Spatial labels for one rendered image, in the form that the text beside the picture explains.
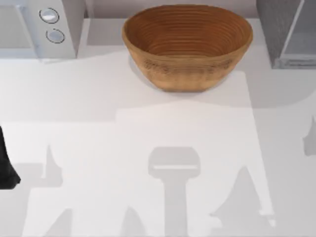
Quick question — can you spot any round microwave knob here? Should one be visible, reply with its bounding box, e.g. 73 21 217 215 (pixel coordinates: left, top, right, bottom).
45 28 66 44
39 7 60 25

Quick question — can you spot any brown woven basket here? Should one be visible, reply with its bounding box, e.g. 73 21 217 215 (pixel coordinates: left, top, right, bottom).
121 4 254 93

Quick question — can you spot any pale microwave oven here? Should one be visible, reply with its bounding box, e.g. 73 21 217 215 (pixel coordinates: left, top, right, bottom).
0 0 90 60

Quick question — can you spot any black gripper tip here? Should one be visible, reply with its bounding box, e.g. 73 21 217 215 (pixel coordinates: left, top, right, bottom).
0 126 21 190

